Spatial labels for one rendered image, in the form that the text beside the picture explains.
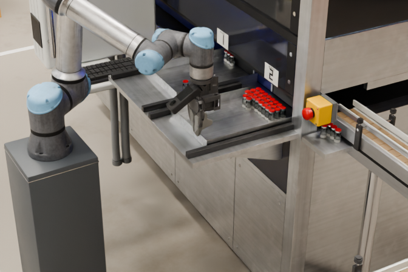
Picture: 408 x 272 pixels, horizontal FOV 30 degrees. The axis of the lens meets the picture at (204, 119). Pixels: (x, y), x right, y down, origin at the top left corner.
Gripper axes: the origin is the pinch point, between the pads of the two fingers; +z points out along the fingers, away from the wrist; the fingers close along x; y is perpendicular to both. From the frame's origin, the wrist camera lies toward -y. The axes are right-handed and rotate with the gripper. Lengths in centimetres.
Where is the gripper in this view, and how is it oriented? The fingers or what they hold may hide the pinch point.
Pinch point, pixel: (195, 132)
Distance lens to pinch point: 247.4
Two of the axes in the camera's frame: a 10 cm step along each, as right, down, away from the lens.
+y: 8.8, -2.3, 4.2
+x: -4.7, -4.4, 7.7
